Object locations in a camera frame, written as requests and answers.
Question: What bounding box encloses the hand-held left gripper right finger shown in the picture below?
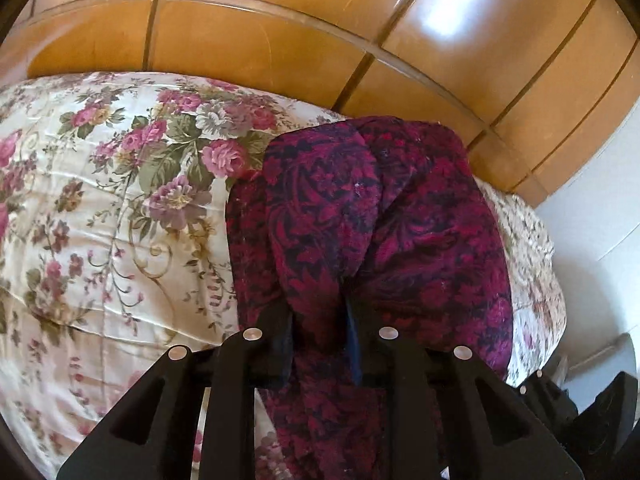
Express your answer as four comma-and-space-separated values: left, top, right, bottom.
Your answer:
344, 305, 575, 480

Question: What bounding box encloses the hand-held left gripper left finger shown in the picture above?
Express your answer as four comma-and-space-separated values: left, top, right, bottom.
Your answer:
56, 305, 297, 480

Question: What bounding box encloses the red floral sweater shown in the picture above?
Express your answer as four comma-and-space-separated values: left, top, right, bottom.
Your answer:
225, 116, 516, 480

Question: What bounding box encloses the floral bedspread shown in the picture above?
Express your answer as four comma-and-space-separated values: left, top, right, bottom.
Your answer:
0, 71, 568, 480

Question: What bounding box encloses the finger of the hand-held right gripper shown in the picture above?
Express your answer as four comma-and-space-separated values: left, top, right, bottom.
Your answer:
507, 367, 578, 448

